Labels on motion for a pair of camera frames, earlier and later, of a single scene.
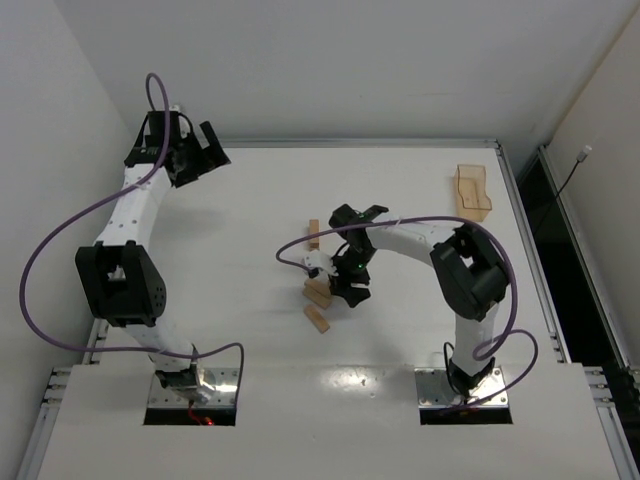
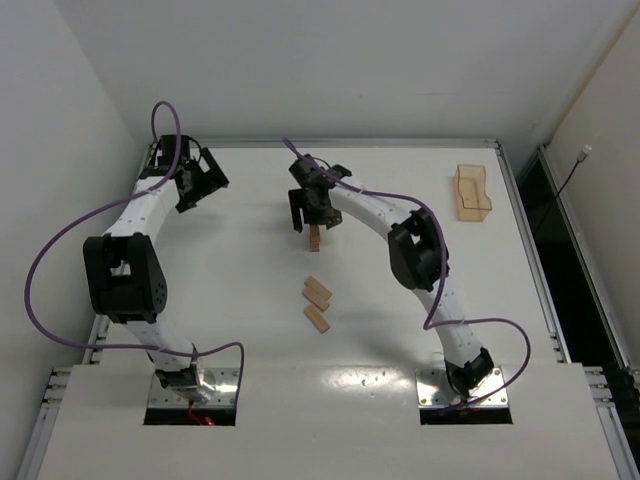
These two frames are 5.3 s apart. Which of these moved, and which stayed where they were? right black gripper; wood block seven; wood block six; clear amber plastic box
Moved: right black gripper
Stayed: wood block six; wood block seven; clear amber plastic box
